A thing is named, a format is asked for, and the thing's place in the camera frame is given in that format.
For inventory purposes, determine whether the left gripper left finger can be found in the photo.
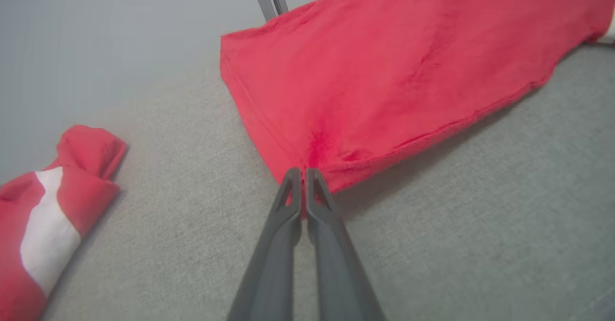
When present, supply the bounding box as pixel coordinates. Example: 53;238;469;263
226;167;304;321

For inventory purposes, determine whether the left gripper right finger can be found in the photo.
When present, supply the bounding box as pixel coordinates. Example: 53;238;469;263
306;167;386;321

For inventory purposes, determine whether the red shorts white stripe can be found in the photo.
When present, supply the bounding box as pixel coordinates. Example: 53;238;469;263
0;124;128;321

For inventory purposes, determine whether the red basketball jersey white trim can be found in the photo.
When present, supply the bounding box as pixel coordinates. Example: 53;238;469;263
220;0;615;195

